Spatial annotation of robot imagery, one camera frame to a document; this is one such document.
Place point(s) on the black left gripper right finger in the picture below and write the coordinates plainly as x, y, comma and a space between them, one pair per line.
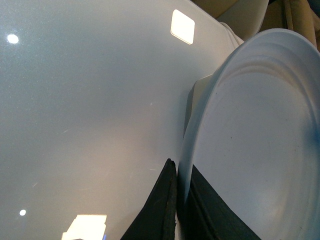
205, 216

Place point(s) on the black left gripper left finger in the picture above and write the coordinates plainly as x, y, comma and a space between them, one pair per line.
157, 218

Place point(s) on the light blue round plate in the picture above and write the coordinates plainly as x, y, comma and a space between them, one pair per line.
257, 142

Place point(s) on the white and chrome toaster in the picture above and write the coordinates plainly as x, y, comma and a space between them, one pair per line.
194, 104

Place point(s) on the beige chair on right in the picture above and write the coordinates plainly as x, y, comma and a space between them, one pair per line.
245, 17

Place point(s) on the beige chair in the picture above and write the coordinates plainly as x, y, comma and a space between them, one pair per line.
294, 15
245, 17

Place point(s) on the beige chair on left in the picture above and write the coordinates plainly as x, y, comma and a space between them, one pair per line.
294, 15

